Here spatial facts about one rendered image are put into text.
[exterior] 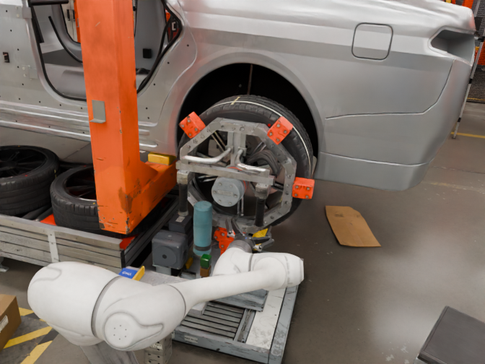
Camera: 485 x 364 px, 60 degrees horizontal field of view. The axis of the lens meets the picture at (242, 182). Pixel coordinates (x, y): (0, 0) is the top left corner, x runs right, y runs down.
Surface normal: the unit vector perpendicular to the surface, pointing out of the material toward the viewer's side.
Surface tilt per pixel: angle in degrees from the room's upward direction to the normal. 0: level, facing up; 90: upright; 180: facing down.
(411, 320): 0
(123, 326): 66
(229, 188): 90
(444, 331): 0
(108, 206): 90
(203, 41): 90
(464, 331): 0
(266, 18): 90
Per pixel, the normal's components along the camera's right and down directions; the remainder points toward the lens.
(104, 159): -0.25, 0.41
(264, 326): 0.06, -0.90
